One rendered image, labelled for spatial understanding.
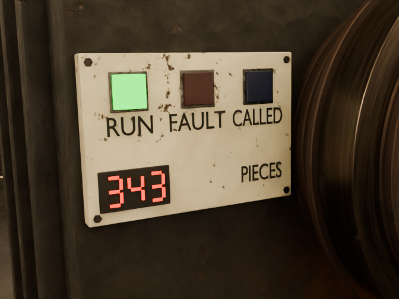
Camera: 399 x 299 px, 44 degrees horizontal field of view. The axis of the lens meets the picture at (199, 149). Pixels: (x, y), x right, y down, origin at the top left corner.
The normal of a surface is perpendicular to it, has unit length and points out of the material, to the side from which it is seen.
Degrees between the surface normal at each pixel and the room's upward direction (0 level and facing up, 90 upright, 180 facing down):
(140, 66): 90
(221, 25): 90
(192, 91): 90
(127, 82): 90
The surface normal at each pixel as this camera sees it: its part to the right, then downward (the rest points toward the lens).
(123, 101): 0.44, 0.13
